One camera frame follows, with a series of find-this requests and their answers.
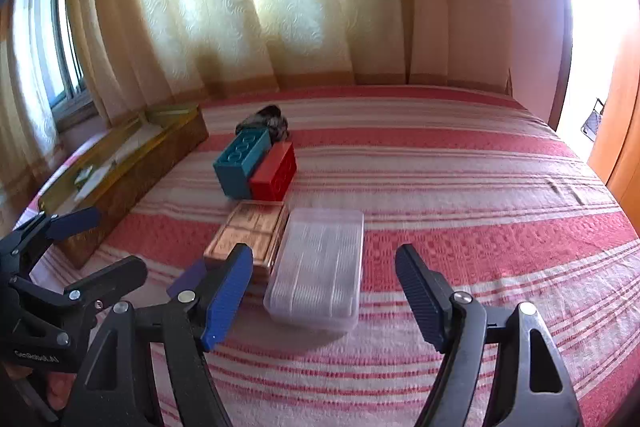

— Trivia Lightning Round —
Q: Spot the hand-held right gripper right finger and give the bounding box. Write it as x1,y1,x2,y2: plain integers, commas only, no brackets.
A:
395,243,583,427

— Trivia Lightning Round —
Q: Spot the black sequin hair clip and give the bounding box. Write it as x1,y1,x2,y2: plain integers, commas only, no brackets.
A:
236,104,291,142

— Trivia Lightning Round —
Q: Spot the red building block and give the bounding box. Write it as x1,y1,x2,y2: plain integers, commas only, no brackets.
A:
248,142,297,204

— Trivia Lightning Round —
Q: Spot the black metal rack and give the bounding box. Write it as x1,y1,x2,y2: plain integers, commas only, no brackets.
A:
581,97,606,142

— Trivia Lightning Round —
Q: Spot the copper rectangular box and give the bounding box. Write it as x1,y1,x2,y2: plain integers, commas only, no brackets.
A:
202,201,290,284

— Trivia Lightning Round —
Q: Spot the purple box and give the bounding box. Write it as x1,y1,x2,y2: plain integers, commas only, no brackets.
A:
166,258,207,301

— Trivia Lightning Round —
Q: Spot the wooden door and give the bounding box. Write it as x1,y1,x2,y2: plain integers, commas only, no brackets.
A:
587,0,640,205

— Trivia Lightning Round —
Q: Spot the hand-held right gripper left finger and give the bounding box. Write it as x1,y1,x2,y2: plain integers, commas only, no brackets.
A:
60,243,254,427

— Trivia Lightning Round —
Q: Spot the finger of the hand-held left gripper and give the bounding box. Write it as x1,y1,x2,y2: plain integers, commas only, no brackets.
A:
0,207,103,275
10,256,148,348

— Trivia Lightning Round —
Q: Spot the teal building block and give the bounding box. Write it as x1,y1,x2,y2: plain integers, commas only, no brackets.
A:
212,128,273,200

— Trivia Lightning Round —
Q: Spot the cream patterned curtain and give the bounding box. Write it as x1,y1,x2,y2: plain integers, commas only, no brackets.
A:
62,0,511,132

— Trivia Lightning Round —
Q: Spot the clear plastic box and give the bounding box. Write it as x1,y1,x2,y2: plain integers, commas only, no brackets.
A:
263,208,366,333

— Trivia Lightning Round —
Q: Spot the white lace curtain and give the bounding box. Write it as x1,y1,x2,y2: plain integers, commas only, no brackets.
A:
0,2,66,212

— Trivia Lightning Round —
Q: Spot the person's left forearm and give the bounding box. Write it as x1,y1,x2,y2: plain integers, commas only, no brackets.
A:
47,374,76,413

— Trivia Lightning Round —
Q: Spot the door frame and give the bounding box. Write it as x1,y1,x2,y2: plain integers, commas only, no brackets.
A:
547,0,573,130

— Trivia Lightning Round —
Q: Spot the pink striped bedspread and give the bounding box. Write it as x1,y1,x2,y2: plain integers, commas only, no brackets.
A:
10,84,640,427

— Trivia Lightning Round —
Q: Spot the window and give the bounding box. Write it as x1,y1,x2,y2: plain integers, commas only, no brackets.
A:
12,0,96,120

